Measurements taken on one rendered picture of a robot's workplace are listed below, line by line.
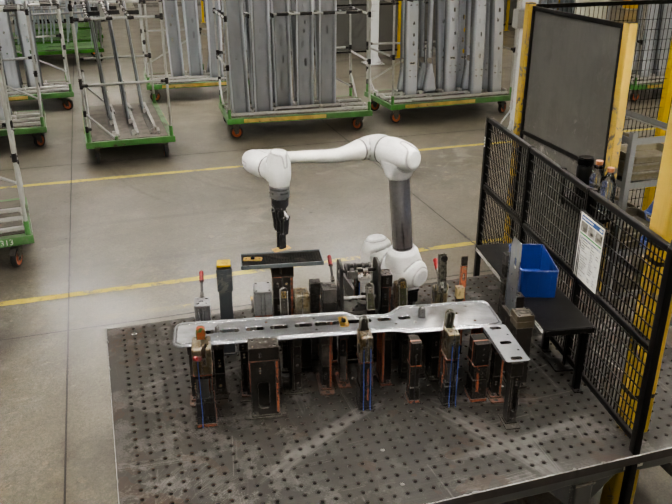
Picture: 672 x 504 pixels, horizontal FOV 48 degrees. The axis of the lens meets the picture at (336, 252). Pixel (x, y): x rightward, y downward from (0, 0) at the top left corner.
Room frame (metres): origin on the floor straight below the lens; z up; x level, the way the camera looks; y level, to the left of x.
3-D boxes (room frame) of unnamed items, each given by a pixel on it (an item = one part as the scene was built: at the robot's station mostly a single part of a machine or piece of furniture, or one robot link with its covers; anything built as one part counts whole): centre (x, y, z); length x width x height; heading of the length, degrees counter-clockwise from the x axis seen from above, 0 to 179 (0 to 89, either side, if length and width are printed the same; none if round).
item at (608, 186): (2.97, -1.13, 1.53); 0.06 x 0.06 x 0.20
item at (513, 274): (2.90, -0.76, 1.17); 0.12 x 0.01 x 0.34; 9
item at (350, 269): (3.02, -0.10, 0.94); 0.18 x 0.13 x 0.49; 99
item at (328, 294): (2.99, 0.03, 0.89); 0.13 x 0.11 x 0.38; 9
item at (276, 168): (3.10, 0.25, 1.59); 0.13 x 0.11 x 0.16; 41
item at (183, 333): (2.79, -0.01, 1.00); 1.38 x 0.22 x 0.02; 99
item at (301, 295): (2.93, 0.15, 0.89); 0.13 x 0.11 x 0.38; 9
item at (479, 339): (2.70, -0.59, 0.84); 0.11 x 0.10 x 0.28; 9
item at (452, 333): (2.66, -0.47, 0.87); 0.12 x 0.09 x 0.35; 9
